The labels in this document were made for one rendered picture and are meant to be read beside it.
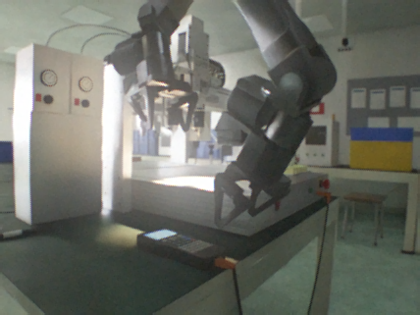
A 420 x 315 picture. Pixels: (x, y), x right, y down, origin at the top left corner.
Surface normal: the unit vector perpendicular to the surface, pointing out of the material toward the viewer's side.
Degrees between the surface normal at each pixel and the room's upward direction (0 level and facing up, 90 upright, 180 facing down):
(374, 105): 90
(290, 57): 108
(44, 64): 90
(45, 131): 90
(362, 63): 90
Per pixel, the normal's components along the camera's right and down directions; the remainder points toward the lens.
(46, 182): 0.80, 0.05
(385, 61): -0.59, 0.03
